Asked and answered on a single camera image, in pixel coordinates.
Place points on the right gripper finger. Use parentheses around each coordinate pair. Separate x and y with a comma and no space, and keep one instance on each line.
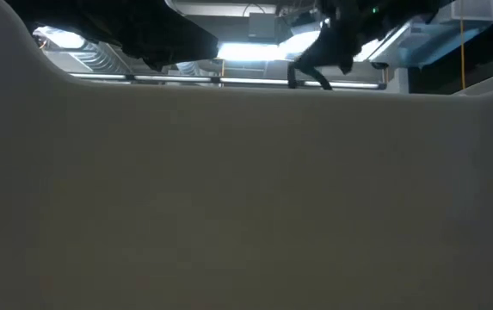
(321,53)
(348,51)

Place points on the thick black rubber band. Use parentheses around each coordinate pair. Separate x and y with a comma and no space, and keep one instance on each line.
(291,77)

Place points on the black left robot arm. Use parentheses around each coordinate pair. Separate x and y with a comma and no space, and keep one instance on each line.
(57,13)

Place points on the grey ceiling box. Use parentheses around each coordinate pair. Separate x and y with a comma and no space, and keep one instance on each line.
(263,26)

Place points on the bright ceiling light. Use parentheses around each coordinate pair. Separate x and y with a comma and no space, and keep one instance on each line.
(250,51)

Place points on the white ceiling beam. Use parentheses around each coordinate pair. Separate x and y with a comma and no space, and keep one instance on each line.
(427,39)

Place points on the white plastic basket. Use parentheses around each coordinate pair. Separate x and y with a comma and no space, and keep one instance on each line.
(229,194)

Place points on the silver overhead rail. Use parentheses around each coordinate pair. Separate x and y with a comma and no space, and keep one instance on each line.
(173,78)

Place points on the large silver spiral duct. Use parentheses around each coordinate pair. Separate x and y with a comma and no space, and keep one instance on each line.
(95,60)

